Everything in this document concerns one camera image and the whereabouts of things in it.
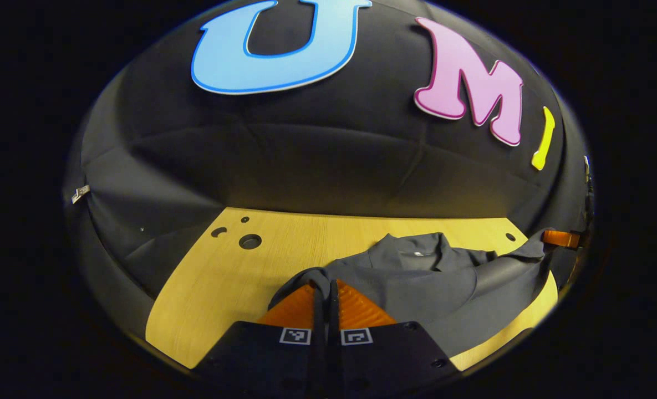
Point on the black backdrop cloth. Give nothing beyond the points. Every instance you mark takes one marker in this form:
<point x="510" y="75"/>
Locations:
<point x="306" y="144"/>

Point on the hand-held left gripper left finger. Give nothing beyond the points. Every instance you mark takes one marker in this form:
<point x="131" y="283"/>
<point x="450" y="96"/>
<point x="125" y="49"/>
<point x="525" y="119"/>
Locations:
<point x="318" y="354"/>

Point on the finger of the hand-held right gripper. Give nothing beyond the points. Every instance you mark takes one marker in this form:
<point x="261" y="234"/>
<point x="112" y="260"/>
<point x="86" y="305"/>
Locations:
<point x="562" y="239"/>

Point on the dark grey polo shirt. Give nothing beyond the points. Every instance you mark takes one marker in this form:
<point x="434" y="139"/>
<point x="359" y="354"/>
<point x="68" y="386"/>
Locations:
<point x="444" y="277"/>

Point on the small white tag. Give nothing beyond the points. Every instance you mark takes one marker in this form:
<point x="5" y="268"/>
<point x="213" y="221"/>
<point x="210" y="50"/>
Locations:
<point x="80" y="193"/>

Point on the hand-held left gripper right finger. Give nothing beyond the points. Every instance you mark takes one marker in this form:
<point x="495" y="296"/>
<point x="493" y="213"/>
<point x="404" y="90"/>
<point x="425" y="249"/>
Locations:
<point x="332" y="354"/>

